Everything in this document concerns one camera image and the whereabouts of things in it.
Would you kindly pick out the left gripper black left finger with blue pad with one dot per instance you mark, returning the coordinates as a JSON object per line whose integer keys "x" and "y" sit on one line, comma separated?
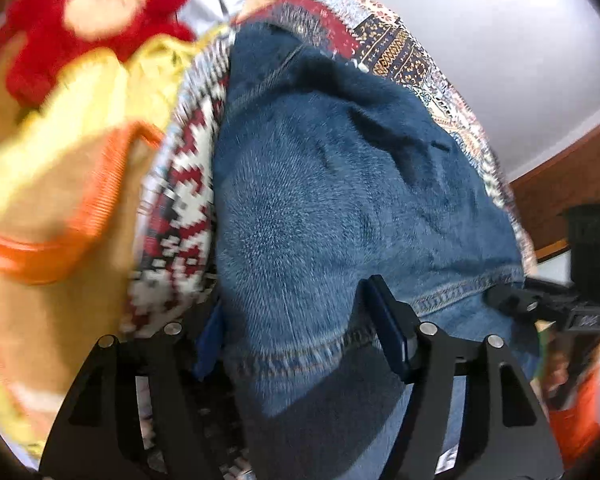
{"x": 159, "y": 407}

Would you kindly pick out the patchwork patterned bed quilt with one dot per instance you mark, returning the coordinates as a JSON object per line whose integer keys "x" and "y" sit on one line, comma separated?
{"x": 374, "y": 39}

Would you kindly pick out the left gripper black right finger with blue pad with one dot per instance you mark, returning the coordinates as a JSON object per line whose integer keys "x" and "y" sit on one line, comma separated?
{"x": 471, "y": 414}

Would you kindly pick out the person's hand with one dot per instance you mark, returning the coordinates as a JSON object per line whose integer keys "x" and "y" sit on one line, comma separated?
{"x": 560, "y": 380}

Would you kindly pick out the yellow orange blanket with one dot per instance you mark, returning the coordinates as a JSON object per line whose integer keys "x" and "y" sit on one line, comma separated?
{"x": 106, "y": 208}

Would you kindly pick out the brown wooden wardrobe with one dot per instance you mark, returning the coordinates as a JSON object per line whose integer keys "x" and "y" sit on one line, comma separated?
{"x": 569, "y": 178}

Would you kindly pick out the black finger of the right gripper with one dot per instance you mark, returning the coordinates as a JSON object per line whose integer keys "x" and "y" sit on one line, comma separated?
{"x": 528, "y": 304}

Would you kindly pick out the red plush toy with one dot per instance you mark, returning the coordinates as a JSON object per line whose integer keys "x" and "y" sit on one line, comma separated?
{"x": 58, "y": 31}

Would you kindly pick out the blue denim jacket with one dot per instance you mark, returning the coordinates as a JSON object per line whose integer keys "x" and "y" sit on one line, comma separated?
{"x": 325, "y": 175}

